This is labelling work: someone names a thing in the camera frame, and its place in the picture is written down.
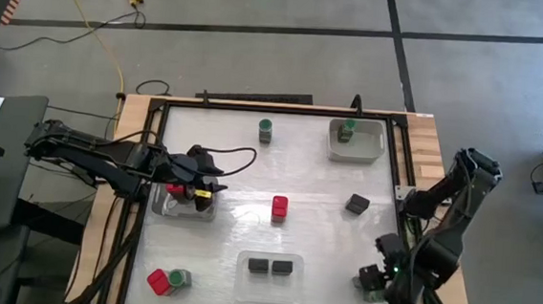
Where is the clear plastic bin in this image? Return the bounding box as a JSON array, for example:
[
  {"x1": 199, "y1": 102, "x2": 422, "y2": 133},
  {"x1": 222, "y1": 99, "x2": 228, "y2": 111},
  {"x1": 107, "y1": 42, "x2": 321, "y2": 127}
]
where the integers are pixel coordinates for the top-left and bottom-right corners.
[{"x1": 233, "y1": 249, "x2": 307, "y2": 304}]

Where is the grey desk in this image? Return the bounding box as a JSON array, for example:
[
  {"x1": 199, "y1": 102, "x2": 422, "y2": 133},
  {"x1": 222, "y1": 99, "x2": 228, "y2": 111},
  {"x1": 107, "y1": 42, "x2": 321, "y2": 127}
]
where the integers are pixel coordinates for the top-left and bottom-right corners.
[{"x1": 0, "y1": 93, "x2": 50, "y2": 240}]

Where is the yellow cable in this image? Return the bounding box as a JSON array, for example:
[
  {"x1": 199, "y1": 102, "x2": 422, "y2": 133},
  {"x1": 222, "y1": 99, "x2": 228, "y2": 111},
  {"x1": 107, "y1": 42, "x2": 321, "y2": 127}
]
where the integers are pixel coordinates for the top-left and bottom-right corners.
[{"x1": 40, "y1": 0, "x2": 133, "y2": 96}]

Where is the dark grey plastic bin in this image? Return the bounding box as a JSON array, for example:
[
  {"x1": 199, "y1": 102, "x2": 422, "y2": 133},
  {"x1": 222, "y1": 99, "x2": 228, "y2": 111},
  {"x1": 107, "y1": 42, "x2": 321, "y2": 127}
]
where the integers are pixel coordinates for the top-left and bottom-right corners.
[{"x1": 150, "y1": 181, "x2": 220, "y2": 224}]

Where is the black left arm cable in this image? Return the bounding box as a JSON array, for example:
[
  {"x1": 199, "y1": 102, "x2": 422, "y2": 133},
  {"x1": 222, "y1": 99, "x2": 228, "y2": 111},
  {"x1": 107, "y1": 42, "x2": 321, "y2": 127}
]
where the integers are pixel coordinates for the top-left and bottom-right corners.
[{"x1": 200, "y1": 142, "x2": 259, "y2": 181}]

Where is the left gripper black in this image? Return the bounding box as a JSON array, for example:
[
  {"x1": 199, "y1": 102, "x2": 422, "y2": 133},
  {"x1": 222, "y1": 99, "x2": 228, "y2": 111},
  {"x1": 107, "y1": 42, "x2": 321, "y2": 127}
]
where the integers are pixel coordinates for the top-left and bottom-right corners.
[{"x1": 152, "y1": 141, "x2": 231, "y2": 215}]

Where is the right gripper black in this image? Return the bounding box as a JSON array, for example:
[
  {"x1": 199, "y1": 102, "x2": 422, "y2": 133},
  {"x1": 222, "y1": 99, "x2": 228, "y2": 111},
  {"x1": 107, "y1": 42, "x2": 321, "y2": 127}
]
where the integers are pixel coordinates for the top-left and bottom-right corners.
[{"x1": 371, "y1": 231, "x2": 427, "y2": 304}]

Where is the black aluminium table frame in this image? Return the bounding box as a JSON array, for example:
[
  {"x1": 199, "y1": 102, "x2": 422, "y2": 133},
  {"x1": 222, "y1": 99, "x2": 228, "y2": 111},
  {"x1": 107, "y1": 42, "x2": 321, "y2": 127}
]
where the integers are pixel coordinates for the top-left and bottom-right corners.
[{"x1": 68, "y1": 89, "x2": 484, "y2": 304}]

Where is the black pepper tin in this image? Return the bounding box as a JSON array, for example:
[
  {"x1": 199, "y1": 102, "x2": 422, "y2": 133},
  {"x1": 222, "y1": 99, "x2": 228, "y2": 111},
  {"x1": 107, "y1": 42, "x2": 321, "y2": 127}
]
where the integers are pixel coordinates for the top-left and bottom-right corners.
[
  {"x1": 356, "y1": 265, "x2": 388, "y2": 293},
  {"x1": 271, "y1": 258, "x2": 294, "y2": 276},
  {"x1": 344, "y1": 193, "x2": 372, "y2": 216},
  {"x1": 247, "y1": 257, "x2": 271, "y2": 274}
]

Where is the light grey plastic bin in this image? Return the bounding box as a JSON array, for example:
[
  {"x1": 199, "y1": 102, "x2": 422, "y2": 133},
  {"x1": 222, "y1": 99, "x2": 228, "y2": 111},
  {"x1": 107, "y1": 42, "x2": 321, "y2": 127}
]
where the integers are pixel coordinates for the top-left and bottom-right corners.
[{"x1": 325, "y1": 116, "x2": 389, "y2": 166}]

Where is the black cable loop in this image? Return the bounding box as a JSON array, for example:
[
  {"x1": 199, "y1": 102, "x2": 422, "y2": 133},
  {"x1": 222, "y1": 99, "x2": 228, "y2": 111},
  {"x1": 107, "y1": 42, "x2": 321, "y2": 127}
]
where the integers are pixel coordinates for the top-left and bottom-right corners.
[{"x1": 135, "y1": 77, "x2": 173, "y2": 98}]

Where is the flat black bar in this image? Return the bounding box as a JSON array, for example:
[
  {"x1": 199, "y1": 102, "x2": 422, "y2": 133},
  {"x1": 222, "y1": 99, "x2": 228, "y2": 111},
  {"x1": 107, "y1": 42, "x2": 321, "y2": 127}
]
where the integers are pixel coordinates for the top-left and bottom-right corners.
[{"x1": 195, "y1": 86, "x2": 315, "y2": 107}]

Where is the black floor cable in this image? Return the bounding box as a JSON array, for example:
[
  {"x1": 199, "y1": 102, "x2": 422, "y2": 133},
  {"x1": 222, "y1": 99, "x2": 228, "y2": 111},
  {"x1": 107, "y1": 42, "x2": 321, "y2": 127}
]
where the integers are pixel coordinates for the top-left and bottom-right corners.
[{"x1": 0, "y1": 1, "x2": 148, "y2": 62}]

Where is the grey metal bracket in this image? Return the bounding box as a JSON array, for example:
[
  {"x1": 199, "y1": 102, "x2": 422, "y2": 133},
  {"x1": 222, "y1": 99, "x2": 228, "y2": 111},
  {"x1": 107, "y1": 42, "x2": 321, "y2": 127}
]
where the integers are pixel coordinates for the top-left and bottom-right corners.
[{"x1": 394, "y1": 183, "x2": 412, "y2": 202}]

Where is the green lid spice jar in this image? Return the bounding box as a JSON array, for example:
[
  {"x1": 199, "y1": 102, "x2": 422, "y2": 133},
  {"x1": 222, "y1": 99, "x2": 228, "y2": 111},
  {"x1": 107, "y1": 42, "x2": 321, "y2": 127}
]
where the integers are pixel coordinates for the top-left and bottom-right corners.
[
  {"x1": 257, "y1": 118, "x2": 274, "y2": 146},
  {"x1": 350, "y1": 276, "x2": 387, "y2": 304},
  {"x1": 165, "y1": 267, "x2": 194, "y2": 290},
  {"x1": 337, "y1": 118, "x2": 358, "y2": 145}
]

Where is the red cube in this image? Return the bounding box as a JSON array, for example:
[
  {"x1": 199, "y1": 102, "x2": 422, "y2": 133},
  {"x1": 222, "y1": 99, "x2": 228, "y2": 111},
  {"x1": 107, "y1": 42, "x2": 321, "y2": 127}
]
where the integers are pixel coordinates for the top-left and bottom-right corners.
[
  {"x1": 270, "y1": 194, "x2": 291, "y2": 225},
  {"x1": 163, "y1": 182, "x2": 188, "y2": 203},
  {"x1": 144, "y1": 267, "x2": 177, "y2": 298}
]

